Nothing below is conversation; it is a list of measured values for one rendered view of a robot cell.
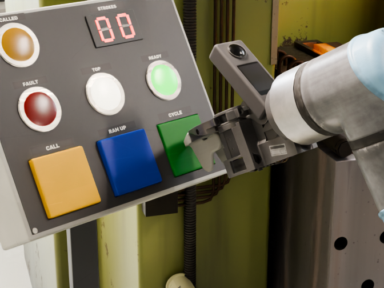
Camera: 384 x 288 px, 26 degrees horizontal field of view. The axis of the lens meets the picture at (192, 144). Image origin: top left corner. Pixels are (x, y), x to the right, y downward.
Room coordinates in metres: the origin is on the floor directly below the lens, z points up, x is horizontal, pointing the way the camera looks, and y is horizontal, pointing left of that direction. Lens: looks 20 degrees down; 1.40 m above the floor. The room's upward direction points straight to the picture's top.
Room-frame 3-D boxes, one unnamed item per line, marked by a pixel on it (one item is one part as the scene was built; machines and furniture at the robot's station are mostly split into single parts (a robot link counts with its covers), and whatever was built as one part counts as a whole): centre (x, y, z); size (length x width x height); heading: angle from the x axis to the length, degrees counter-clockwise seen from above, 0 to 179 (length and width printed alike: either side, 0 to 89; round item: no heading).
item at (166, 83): (1.11, 0.04, 1.09); 0.05 x 0.03 x 0.04; 107
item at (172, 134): (1.08, 0.01, 1.00); 0.07 x 0.05 x 0.07; 132
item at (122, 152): (1.01, 0.08, 1.01); 0.07 x 0.05 x 0.07; 132
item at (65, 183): (0.95, 0.16, 1.01); 0.07 x 0.05 x 0.07; 132
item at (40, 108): (0.98, 0.19, 1.09); 0.05 x 0.03 x 0.04; 107
